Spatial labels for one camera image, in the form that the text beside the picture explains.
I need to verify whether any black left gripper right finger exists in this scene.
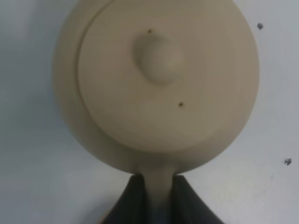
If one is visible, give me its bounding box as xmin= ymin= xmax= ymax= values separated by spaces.
xmin=171 ymin=175 xmax=223 ymax=224

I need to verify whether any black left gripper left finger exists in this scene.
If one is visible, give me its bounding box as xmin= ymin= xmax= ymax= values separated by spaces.
xmin=102 ymin=174 xmax=154 ymax=224

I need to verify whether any beige ceramic teapot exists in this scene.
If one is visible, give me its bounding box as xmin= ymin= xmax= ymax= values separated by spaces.
xmin=52 ymin=0 xmax=260 ymax=224

